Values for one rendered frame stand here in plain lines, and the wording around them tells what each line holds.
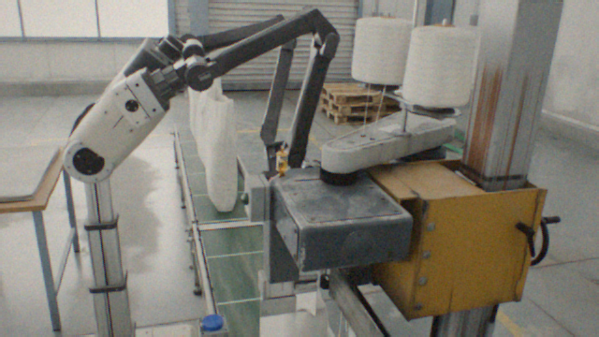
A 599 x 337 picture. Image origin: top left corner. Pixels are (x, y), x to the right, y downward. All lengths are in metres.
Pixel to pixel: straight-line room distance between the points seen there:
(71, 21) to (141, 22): 1.06
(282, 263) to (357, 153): 0.33
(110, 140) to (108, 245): 0.44
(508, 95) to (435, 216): 0.32
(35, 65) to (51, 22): 0.73
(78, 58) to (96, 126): 7.11
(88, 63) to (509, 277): 7.94
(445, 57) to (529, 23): 0.23
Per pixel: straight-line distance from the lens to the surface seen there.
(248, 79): 8.76
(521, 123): 1.22
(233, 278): 2.49
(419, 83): 1.03
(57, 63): 8.74
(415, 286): 1.16
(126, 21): 8.54
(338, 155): 1.06
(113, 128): 1.56
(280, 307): 1.29
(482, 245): 1.21
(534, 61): 1.20
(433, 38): 1.02
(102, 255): 1.89
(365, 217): 0.95
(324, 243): 0.92
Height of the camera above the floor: 1.75
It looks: 20 degrees down
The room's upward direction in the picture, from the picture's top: 2 degrees clockwise
